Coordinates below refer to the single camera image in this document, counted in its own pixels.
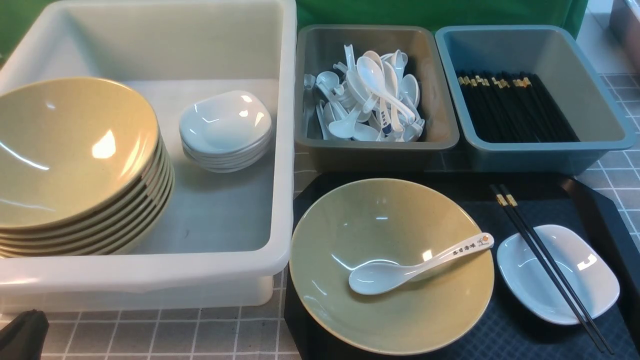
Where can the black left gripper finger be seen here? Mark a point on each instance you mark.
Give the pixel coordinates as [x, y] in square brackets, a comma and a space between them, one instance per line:
[24, 337]

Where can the white ceramic soup spoon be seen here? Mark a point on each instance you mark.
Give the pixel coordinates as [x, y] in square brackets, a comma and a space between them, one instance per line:
[376, 278]

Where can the yellow-green noodle bowl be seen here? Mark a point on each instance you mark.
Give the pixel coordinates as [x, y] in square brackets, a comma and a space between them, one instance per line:
[393, 222]

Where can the black chopstick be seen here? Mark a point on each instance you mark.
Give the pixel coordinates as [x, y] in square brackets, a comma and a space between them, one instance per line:
[535, 250]
[550, 255]

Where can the small white sauce dish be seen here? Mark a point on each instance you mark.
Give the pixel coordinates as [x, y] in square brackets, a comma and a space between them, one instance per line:
[588, 274]

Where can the top stacked yellow bowl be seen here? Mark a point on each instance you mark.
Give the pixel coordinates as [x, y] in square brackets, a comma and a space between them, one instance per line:
[69, 146]

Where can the stack of yellow bowls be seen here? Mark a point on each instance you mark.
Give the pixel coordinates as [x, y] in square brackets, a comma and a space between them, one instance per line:
[110, 229]

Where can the large white plastic tub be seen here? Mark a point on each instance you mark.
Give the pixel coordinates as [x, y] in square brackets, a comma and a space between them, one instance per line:
[222, 236]

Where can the stack of white dishes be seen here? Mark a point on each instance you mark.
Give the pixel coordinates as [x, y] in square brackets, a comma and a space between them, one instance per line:
[232, 162]

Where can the top stacked white dish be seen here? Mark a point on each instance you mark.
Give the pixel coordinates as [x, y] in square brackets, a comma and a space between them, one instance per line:
[225, 123]

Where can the green cloth backdrop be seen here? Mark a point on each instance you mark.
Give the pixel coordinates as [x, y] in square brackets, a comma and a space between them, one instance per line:
[435, 14]

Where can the grey spoon bin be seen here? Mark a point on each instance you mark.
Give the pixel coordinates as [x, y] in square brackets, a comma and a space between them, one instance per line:
[320, 46]

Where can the pile of white spoons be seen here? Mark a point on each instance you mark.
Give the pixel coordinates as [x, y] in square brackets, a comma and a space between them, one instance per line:
[340, 105]

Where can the black serving tray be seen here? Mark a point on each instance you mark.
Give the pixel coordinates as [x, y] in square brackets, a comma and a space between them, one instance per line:
[507, 331]

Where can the pile of black chopsticks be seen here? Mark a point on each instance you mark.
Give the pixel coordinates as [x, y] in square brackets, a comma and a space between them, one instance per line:
[513, 108]

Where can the blue chopstick bin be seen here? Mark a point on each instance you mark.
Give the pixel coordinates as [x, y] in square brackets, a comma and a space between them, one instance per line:
[551, 53]

